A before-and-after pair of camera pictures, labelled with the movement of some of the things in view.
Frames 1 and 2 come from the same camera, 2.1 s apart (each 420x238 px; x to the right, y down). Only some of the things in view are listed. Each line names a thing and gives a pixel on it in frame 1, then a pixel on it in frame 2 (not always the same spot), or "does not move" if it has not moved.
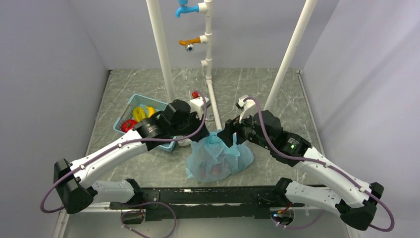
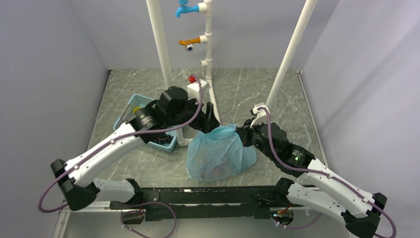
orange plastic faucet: [189, 43] does not move
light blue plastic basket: [137, 101] does not move
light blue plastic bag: [210, 159] does not move
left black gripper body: [192, 123] → [189, 111]
